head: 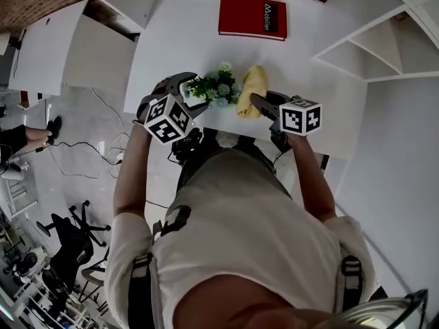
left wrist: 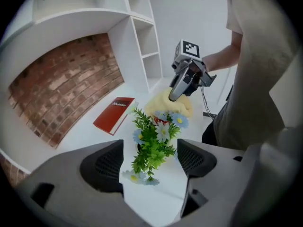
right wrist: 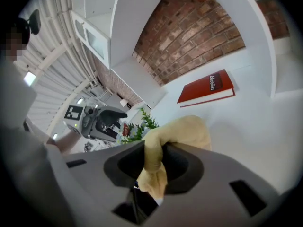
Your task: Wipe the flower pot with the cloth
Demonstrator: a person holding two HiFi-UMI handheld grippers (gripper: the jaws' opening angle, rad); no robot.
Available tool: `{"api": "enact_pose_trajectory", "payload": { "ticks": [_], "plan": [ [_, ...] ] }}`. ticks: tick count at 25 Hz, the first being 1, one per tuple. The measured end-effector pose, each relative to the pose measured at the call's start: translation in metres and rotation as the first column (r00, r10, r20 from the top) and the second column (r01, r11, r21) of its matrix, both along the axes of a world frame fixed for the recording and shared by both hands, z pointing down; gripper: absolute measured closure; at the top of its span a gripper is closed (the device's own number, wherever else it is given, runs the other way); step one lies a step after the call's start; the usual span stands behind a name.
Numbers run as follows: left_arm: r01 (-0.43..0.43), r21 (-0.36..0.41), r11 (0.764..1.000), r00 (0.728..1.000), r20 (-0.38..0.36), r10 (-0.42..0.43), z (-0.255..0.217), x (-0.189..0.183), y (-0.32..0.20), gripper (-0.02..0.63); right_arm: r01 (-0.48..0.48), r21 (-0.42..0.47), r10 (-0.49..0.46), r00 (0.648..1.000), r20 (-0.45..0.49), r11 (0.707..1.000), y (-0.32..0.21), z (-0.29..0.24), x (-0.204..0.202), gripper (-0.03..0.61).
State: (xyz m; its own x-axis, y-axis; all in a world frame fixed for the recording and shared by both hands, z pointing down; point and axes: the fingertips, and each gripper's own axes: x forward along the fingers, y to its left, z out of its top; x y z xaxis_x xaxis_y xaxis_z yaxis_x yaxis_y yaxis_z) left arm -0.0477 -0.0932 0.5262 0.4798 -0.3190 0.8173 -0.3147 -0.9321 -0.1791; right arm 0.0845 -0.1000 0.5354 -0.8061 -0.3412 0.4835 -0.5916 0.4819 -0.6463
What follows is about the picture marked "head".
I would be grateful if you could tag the black office chair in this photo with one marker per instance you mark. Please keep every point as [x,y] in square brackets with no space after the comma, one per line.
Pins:
[73,242]

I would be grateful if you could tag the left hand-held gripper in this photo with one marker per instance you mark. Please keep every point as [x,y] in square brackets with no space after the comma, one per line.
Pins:
[168,117]

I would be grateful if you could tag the black waist device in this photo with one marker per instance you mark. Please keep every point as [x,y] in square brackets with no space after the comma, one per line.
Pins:
[187,144]

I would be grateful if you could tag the person's dark olive trousers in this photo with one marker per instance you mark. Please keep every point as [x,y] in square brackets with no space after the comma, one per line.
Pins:
[274,175]

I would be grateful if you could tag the person's right forearm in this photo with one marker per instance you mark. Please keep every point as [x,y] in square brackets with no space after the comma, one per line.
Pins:
[313,180]

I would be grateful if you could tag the white power strip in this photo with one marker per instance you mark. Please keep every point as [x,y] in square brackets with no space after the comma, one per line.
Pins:
[119,157]

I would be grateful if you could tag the white side desk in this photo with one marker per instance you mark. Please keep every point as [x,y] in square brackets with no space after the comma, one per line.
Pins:
[44,53]

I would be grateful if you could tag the yellow cloth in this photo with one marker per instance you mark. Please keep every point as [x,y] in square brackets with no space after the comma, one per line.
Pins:
[254,87]

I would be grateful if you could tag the black table leg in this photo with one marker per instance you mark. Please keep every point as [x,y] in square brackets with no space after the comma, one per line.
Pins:
[324,164]

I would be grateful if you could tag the person's white t-shirt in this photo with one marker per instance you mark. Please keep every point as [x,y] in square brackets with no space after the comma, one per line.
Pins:
[240,231]

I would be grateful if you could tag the white shelf unit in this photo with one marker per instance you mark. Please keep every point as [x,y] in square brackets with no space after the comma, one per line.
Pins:
[380,43]

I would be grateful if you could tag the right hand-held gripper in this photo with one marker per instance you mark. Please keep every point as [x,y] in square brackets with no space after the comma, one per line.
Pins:
[300,117]

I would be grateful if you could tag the flower pot with blue flowers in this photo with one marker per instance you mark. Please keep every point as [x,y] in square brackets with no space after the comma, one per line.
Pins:
[217,86]

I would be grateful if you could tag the person's left forearm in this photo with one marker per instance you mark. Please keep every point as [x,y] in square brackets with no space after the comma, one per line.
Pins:
[132,173]

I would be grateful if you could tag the person's eyeglasses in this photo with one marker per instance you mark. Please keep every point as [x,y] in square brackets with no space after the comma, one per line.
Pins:
[387,308]

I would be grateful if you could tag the red book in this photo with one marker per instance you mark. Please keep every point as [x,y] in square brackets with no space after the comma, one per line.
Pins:
[248,17]

